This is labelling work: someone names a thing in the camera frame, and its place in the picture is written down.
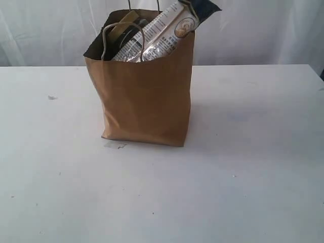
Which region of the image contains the clear tape scrap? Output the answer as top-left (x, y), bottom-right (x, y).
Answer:
top-left (104, 141), bottom-right (127, 149)

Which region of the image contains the clear jar yellow lid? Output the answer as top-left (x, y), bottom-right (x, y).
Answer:
top-left (104, 10), bottom-right (149, 61)

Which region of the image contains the dark blue noodle packet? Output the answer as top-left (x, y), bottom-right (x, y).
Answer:
top-left (112, 0), bottom-right (221, 62)

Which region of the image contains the brown paper shopping bag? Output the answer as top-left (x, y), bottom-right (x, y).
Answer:
top-left (83, 0), bottom-right (197, 147)

